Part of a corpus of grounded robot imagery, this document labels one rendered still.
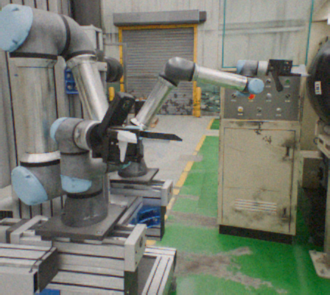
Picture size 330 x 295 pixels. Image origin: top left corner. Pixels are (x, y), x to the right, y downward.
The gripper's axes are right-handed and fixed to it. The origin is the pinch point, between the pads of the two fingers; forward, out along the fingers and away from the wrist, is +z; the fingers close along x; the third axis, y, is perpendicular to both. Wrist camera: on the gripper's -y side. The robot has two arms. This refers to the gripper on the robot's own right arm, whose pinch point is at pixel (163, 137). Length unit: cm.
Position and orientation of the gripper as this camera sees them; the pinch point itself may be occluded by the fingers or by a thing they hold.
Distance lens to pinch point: 60.3
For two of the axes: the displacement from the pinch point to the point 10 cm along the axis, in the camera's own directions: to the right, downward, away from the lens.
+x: -6.0, 0.0, -8.0
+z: 7.9, 1.0, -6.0
